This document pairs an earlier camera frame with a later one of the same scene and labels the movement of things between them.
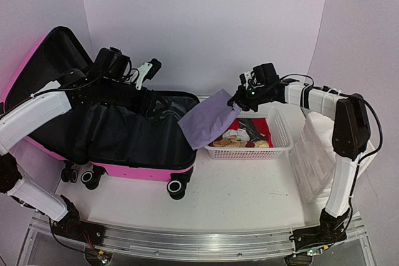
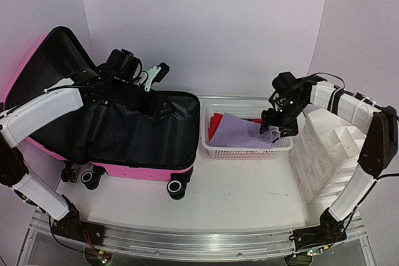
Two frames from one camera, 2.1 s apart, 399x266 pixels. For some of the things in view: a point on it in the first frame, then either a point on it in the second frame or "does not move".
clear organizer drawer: (311, 162) does not move
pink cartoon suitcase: (110, 130) does not move
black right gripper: (239, 99) -> (269, 119)
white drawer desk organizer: (312, 156) does not move
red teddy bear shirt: (245, 133) -> (216, 119)
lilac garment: (209, 119) -> (235, 132)
